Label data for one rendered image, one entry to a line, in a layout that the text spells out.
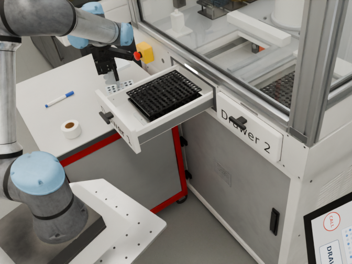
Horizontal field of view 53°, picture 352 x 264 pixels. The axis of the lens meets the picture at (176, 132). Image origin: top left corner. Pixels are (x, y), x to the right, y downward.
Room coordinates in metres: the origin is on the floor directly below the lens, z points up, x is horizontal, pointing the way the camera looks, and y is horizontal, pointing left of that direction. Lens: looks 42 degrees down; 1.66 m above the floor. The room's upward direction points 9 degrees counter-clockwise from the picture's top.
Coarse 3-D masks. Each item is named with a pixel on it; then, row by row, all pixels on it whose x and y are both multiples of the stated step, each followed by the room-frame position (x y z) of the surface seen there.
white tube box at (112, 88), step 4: (128, 80) 1.33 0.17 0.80; (132, 80) 1.33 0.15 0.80; (124, 84) 1.30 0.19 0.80; (128, 84) 1.30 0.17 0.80; (108, 88) 1.30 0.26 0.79; (112, 88) 1.29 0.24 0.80; (116, 88) 1.28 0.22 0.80; (120, 88) 1.28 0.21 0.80; (108, 92) 1.26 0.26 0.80; (112, 92) 1.26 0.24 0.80
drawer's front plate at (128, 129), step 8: (96, 96) 1.09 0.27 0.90; (104, 96) 1.05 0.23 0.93; (104, 104) 1.03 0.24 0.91; (112, 104) 1.00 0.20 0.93; (104, 112) 1.06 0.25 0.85; (112, 112) 0.97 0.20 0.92; (112, 120) 0.99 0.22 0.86; (120, 120) 0.91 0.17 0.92; (120, 128) 0.93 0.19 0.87; (128, 128) 0.86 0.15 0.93; (128, 136) 0.87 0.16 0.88; (136, 136) 0.85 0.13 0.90; (128, 144) 0.90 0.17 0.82; (136, 144) 0.85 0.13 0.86; (136, 152) 0.84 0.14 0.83
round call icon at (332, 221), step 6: (336, 210) 0.39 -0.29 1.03; (324, 216) 0.39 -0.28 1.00; (330, 216) 0.39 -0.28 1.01; (336, 216) 0.38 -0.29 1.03; (324, 222) 0.38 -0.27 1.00; (330, 222) 0.37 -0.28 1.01; (336, 222) 0.37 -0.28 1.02; (324, 228) 0.37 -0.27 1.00; (330, 228) 0.36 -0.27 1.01; (336, 228) 0.35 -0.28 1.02; (324, 234) 0.36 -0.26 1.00
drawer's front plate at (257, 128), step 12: (216, 96) 0.97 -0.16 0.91; (228, 108) 0.91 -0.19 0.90; (240, 108) 0.87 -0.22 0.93; (228, 120) 0.91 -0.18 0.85; (252, 120) 0.81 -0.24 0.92; (240, 132) 0.86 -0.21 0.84; (252, 132) 0.81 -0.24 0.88; (264, 132) 0.76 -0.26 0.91; (276, 132) 0.74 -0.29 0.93; (252, 144) 0.80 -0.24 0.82; (264, 144) 0.76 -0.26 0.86; (276, 144) 0.72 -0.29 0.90; (276, 156) 0.71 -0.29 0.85
